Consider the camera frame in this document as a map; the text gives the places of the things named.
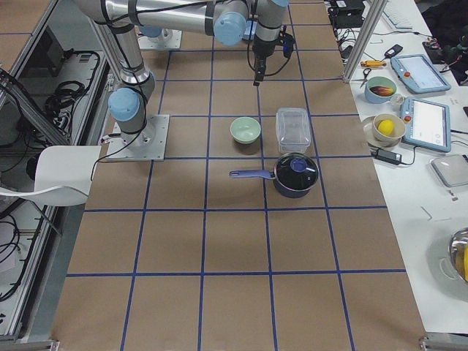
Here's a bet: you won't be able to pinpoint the black scissors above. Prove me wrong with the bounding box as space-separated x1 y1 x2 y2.
360 67 371 88

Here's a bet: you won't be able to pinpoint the dark blue saucepan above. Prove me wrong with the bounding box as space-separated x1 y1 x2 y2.
229 152 319 198

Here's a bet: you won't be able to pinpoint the clear plastic container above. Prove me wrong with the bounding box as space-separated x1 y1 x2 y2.
276 107 312 154

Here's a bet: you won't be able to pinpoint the black power adapter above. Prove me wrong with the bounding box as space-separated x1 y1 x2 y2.
371 148 401 165

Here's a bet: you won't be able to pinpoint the robot arm by green bowl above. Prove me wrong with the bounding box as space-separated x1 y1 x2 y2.
75 1 289 150

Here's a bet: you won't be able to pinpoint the blue teach pendant near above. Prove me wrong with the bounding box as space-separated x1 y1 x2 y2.
400 98 451 153

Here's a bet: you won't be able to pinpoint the blue teach pendant far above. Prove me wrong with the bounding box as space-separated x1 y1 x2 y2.
390 54 451 94

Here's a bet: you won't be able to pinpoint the green bowl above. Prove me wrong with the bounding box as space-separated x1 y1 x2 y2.
230 116 261 144

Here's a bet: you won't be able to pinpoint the black gripper green side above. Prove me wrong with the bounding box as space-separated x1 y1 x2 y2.
253 39 277 86

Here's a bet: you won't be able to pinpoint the blue bowl with fruit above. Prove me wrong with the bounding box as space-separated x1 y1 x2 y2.
364 76 397 104

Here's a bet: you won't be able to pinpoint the white chair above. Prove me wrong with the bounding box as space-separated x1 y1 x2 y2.
1 146 101 207

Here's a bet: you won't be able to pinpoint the beige bowl with lemon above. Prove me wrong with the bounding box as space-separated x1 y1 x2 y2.
371 113 406 142

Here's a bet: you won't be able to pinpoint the blue teach pendant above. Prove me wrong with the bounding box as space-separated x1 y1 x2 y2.
400 98 451 153
390 54 451 94

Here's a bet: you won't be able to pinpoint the orange screwdriver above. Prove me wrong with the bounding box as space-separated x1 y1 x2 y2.
360 60 387 68

